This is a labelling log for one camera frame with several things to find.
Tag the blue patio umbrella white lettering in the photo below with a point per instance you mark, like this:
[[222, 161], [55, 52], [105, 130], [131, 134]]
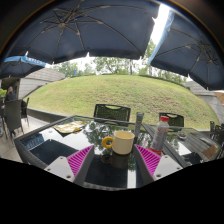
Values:
[[20, 65]]

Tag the dark wicker armchair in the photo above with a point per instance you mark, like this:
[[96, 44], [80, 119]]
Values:
[[13, 116]]

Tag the grey upright tube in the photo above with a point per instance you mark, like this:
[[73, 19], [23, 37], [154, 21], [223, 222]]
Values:
[[139, 125]]

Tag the red-capped drink bottle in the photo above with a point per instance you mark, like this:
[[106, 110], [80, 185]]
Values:
[[160, 135]]

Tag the small round ashtray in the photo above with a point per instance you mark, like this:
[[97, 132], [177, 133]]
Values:
[[182, 135]]

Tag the person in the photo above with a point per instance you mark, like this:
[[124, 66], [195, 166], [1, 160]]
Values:
[[10, 95]]

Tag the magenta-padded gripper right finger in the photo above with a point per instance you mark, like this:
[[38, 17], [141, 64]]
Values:
[[166, 166]]

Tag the yellow crumpled packet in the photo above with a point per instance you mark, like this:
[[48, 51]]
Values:
[[70, 127]]

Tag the dark mesh-back patio chair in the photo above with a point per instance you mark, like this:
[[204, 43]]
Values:
[[173, 120], [111, 113]]

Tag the flat round red coaster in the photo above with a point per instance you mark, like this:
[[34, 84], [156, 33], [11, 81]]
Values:
[[152, 151]]

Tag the large navy patio umbrella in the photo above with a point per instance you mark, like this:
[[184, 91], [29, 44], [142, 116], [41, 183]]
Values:
[[83, 30], [190, 50]]

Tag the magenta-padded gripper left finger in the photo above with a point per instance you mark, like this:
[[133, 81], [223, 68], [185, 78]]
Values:
[[61, 166]]

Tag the dark slim patio chair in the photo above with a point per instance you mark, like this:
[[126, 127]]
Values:
[[25, 111]]

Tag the dark wicker patio chair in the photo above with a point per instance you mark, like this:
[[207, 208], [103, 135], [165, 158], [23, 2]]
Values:
[[218, 131]]

